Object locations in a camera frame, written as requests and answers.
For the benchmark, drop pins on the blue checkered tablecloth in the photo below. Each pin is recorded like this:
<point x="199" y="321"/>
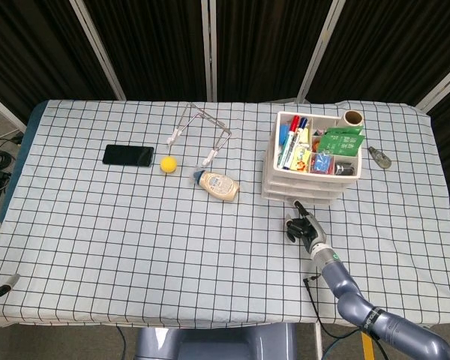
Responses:
<point x="172" y="243"/>

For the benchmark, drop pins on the yellow snack packet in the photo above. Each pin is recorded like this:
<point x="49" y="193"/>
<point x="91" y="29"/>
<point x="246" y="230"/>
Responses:
<point x="300" y="160"/>

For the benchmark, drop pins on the white drawer organizer box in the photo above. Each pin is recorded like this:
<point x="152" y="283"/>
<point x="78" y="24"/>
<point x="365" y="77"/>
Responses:
<point x="307" y="179"/>

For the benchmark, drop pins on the green tea packet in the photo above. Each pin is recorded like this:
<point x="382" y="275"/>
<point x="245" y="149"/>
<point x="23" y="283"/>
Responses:
<point x="341" y="143"/>

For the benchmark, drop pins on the grey robot torso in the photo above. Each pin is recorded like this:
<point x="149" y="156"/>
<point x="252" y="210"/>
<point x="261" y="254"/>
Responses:
<point x="217" y="343"/>

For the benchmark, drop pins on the yellow foam ball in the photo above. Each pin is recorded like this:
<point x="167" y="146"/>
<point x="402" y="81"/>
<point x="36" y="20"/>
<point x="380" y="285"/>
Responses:
<point x="169" y="164"/>

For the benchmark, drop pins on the black folding screen partition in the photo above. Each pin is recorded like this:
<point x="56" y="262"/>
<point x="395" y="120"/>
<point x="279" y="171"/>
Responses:
<point x="157" y="45"/>

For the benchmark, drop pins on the black smartphone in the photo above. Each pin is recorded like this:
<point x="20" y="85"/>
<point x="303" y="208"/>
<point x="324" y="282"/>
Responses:
<point x="128" y="155"/>

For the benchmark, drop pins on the blue cap whiteboard marker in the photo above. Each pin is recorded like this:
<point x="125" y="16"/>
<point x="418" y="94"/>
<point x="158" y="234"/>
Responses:
<point x="298" y="139"/>

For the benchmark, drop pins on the black and silver binder clip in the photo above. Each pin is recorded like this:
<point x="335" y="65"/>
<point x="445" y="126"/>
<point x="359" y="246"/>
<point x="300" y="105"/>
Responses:
<point x="345" y="168"/>

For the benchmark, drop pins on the red cap whiteboard marker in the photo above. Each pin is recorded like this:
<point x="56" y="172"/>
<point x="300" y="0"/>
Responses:
<point x="289" y="139"/>

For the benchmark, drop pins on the yellow sticky note pad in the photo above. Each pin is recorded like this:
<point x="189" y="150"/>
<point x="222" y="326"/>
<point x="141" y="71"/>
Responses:
<point x="305" y="137"/>

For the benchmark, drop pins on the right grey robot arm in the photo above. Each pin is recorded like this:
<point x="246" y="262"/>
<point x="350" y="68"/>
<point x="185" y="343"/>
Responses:
<point x="360" y="303"/>

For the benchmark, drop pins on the beige mayonnaise squeeze bottle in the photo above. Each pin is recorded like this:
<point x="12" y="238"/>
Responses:
<point x="219" y="185"/>

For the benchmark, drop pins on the blue plastic packet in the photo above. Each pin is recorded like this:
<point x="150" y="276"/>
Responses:
<point x="322" y="164"/>

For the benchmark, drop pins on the brown cardboard tube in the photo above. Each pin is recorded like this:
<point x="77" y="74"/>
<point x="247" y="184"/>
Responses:
<point x="352" y="118"/>

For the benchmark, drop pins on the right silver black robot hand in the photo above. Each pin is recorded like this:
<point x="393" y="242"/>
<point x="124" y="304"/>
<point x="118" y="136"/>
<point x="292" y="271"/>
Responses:
<point x="311" y="230"/>

